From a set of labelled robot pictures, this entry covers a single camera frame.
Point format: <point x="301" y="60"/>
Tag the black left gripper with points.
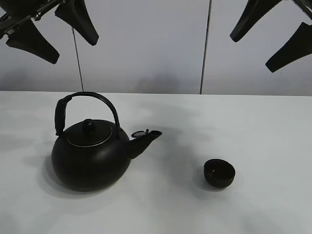
<point x="23" y="34"/>

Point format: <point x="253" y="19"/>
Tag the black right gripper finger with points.
<point x="265" y="17"/>
<point x="298" y="46"/>

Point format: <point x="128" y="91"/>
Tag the black round teapot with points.
<point x="94" y="154"/>

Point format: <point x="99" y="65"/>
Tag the small black teacup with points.
<point x="219" y="173"/>

